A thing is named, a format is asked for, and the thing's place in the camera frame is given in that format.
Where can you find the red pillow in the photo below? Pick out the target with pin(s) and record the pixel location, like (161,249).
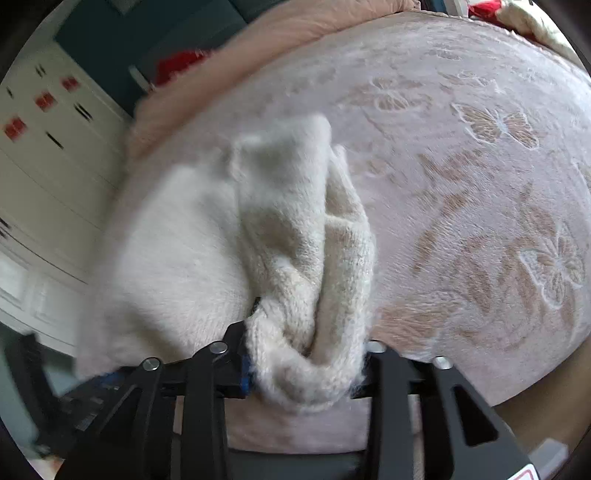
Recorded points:
(172,66)

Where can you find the pink floral bedspread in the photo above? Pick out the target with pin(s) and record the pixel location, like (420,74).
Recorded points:
(469,149)

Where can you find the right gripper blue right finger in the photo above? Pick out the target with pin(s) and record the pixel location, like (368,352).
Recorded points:
(365,372)

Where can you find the pink folded quilt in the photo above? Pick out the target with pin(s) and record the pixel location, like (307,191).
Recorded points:
(283,28)

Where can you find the teal headboard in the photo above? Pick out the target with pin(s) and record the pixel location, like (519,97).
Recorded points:
(107,38)

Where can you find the white wardrobe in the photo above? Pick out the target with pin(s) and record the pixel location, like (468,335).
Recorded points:
(62,155)

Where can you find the white knit sweater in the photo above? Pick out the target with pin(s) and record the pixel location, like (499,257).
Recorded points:
(267,230)

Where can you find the red and white plush toy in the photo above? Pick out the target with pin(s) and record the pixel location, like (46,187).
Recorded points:
(526,19)

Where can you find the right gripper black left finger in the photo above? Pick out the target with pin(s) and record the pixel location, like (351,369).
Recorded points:
(245,370)

